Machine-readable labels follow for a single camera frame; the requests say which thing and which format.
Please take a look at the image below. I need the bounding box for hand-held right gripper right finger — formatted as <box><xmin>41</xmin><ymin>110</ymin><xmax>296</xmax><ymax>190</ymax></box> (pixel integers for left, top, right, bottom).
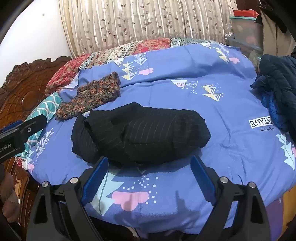
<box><xmin>191</xmin><ymin>155</ymin><xmax>271</xmax><ymax>241</ymax></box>

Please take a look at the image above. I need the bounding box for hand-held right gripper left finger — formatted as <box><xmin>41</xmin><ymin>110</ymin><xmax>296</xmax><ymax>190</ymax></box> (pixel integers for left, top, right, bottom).
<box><xmin>26</xmin><ymin>157</ymin><xmax>110</xmax><ymax>241</ymax></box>

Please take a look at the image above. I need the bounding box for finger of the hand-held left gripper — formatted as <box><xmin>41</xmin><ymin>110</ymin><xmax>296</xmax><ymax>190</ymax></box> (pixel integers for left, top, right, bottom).
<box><xmin>0</xmin><ymin>114</ymin><xmax>47</xmax><ymax>140</ymax></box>
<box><xmin>3</xmin><ymin>120</ymin><xmax>23</xmax><ymax>131</ymax></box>

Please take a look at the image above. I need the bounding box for black striped garment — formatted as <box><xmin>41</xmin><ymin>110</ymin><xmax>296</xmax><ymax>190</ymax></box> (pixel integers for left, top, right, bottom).
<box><xmin>71</xmin><ymin>102</ymin><xmax>211</xmax><ymax>168</ymax></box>

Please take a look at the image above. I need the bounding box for person's left hand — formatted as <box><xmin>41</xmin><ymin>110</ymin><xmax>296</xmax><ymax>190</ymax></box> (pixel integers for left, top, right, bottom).
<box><xmin>0</xmin><ymin>170</ymin><xmax>22</xmax><ymax>224</ymax></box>

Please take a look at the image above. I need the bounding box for teal chevron cloth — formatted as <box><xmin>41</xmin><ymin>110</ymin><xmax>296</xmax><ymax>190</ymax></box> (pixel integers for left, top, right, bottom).
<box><xmin>14</xmin><ymin>95</ymin><xmax>64</xmax><ymax>168</ymax></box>

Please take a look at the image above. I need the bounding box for carved wooden headboard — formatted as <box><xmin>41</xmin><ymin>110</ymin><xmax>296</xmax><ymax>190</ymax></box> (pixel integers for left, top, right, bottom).
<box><xmin>0</xmin><ymin>56</ymin><xmax>73</xmax><ymax>234</ymax></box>

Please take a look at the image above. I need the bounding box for brown floral garment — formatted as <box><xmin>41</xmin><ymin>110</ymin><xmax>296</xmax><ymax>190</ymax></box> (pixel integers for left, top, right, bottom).
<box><xmin>55</xmin><ymin>72</ymin><xmax>122</xmax><ymax>121</ymax></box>

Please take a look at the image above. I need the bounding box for blue printed bedsheet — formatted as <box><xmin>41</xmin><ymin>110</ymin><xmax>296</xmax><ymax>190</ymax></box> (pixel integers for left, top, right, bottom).
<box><xmin>26</xmin><ymin>42</ymin><xmax>296</xmax><ymax>227</ymax></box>

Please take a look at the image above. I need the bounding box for navy puffer jacket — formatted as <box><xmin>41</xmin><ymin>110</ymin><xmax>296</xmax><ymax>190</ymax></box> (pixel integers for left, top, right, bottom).
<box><xmin>250</xmin><ymin>54</ymin><xmax>296</xmax><ymax>133</ymax></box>

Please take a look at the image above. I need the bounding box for beige leaf-print curtain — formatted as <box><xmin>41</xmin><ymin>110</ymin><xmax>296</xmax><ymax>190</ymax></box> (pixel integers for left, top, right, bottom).
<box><xmin>58</xmin><ymin>0</ymin><xmax>238</xmax><ymax>58</ymax></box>

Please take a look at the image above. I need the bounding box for clear plastic storage box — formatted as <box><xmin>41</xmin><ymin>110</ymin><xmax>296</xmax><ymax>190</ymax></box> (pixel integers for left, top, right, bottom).
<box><xmin>225</xmin><ymin>16</ymin><xmax>264</xmax><ymax>63</ymax></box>

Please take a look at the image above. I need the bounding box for beige hanging garment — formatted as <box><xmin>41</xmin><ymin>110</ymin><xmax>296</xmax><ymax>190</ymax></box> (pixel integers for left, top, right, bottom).
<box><xmin>254</xmin><ymin>7</ymin><xmax>296</xmax><ymax>61</ymax></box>

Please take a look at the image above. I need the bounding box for red cloth bundle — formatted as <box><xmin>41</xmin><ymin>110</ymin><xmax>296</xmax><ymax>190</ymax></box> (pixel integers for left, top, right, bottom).
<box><xmin>232</xmin><ymin>10</ymin><xmax>259</xmax><ymax>18</ymax></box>

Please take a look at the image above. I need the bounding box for black hanging garment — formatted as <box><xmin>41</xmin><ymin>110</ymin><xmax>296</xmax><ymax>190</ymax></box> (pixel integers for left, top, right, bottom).
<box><xmin>259</xmin><ymin>0</ymin><xmax>296</xmax><ymax>33</ymax></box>

